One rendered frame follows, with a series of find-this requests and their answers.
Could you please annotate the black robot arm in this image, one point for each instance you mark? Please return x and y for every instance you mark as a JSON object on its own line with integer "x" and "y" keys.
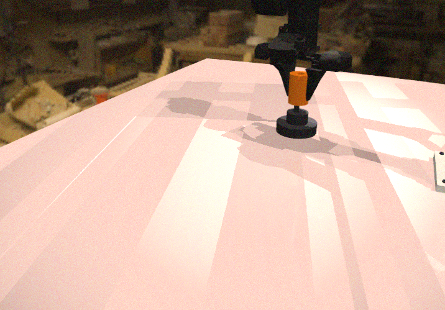
{"x": 287, "y": 47}

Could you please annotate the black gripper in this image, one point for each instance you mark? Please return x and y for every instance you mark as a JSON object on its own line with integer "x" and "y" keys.
{"x": 332, "y": 60}

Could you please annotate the orange knob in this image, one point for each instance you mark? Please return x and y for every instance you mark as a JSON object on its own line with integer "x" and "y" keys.
{"x": 297, "y": 88}

